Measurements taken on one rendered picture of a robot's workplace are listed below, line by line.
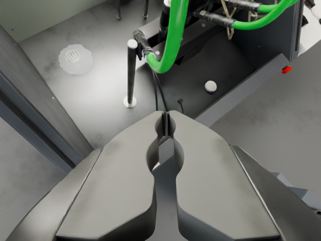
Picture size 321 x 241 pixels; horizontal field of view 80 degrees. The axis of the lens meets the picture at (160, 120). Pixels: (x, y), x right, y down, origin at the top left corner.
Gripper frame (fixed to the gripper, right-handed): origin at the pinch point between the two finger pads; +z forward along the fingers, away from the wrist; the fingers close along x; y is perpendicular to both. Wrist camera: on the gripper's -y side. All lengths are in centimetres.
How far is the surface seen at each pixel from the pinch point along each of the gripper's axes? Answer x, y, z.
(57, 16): -33, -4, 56
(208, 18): 9.6, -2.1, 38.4
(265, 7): 20.7, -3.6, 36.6
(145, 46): -3.2, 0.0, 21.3
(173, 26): 0.7, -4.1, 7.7
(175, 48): 0.9, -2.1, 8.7
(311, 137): 121, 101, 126
